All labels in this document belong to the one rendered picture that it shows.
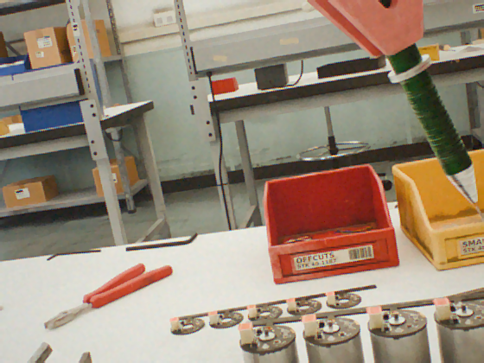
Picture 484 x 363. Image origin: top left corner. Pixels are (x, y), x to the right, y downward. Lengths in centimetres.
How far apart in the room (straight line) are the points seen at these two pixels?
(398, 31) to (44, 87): 255
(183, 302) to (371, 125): 417
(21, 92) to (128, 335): 234
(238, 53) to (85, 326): 205
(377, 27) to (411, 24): 1
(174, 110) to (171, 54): 39
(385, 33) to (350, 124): 443
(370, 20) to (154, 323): 34
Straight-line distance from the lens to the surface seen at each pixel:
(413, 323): 30
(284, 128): 469
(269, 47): 251
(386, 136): 469
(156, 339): 49
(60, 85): 273
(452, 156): 26
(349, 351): 30
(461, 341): 30
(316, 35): 250
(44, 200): 484
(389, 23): 24
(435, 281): 51
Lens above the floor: 94
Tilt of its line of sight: 11 degrees down
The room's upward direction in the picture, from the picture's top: 11 degrees counter-clockwise
